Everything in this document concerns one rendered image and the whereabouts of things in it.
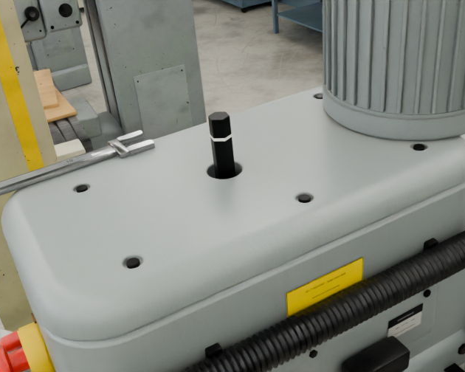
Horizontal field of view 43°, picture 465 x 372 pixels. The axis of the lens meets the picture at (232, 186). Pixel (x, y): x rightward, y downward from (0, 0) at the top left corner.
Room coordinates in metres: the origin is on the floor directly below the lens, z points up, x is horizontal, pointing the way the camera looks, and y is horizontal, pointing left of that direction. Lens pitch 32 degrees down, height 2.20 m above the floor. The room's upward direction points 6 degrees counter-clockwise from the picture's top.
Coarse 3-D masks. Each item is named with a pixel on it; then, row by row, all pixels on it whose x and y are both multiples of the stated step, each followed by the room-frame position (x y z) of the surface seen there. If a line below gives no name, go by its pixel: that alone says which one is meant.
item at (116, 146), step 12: (108, 144) 0.60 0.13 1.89; (120, 144) 0.59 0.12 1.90; (144, 144) 0.59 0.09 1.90; (84, 156) 0.57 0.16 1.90; (96, 156) 0.57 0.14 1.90; (108, 156) 0.57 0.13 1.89; (120, 156) 0.57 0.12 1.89; (48, 168) 0.55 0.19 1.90; (60, 168) 0.55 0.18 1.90; (72, 168) 0.56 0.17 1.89; (12, 180) 0.54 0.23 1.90; (24, 180) 0.53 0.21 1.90; (36, 180) 0.54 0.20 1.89; (0, 192) 0.52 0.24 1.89
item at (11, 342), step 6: (18, 330) 0.51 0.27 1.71; (6, 336) 0.51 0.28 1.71; (12, 336) 0.50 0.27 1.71; (0, 342) 0.50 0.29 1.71; (6, 342) 0.50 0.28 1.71; (12, 342) 0.50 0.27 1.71; (18, 342) 0.50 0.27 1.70; (6, 348) 0.49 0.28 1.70; (12, 348) 0.49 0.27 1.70; (18, 348) 0.50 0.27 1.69
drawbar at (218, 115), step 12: (216, 120) 0.52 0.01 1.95; (228, 120) 0.52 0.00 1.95; (216, 132) 0.52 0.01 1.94; (228, 132) 0.52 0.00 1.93; (216, 144) 0.52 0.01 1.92; (228, 144) 0.52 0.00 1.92; (216, 156) 0.52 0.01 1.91; (228, 156) 0.52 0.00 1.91; (216, 168) 0.52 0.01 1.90; (228, 168) 0.52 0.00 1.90
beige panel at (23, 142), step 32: (0, 0) 2.09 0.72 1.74; (0, 32) 2.07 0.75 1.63; (0, 64) 2.06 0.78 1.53; (0, 96) 2.05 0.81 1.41; (32, 96) 2.10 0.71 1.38; (0, 128) 2.03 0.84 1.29; (32, 128) 2.08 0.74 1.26; (0, 160) 2.02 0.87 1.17; (32, 160) 2.06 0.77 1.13; (0, 224) 1.98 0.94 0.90; (0, 256) 1.96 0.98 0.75; (0, 288) 1.94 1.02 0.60; (32, 320) 1.98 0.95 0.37
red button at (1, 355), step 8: (0, 352) 0.41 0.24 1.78; (16, 352) 0.42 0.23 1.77; (0, 360) 0.40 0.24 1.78; (8, 360) 0.41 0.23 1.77; (16, 360) 0.41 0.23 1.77; (24, 360) 0.41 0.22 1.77; (0, 368) 0.40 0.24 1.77; (8, 368) 0.40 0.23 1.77; (16, 368) 0.40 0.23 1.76; (24, 368) 0.41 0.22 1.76
